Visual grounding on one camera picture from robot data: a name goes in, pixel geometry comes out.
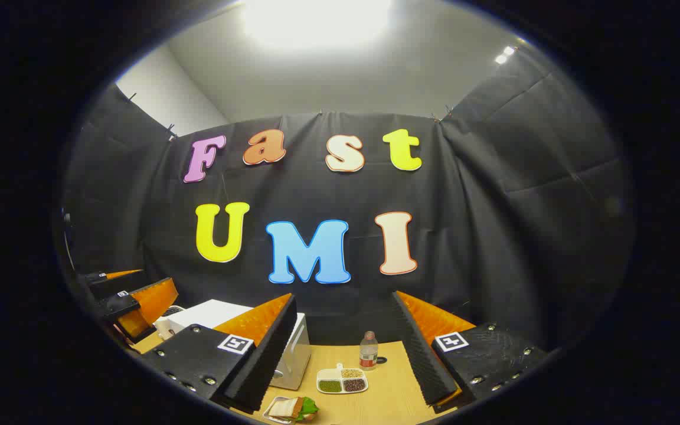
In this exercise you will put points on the white microwave oven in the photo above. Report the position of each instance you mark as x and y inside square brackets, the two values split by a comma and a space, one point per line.
[216, 311]

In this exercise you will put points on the clear plastic bottle red label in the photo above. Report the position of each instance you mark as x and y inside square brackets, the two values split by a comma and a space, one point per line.
[368, 354]

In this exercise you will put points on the divided tray of beans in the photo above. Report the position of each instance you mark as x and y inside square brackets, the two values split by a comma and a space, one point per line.
[352, 385]

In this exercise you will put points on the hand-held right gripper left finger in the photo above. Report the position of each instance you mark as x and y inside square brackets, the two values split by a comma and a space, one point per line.
[269, 354]

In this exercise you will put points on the sandwich with lettuce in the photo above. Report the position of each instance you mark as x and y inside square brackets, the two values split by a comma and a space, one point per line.
[287, 407]

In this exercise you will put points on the white toaster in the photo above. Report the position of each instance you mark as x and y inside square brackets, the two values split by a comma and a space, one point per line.
[166, 324]

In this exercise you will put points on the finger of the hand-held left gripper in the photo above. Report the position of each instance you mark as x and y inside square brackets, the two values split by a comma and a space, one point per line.
[151, 301]
[99, 276]

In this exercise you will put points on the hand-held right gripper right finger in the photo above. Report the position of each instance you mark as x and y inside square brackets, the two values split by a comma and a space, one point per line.
[422, 354]

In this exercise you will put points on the large ceiling light panel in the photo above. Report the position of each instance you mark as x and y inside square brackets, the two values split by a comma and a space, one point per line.
[316, 20]

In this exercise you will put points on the white rectangular tray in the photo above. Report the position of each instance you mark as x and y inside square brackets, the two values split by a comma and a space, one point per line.
[267, 412]

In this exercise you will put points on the small ceiling light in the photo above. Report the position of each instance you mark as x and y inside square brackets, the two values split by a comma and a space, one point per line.
[505, 54]

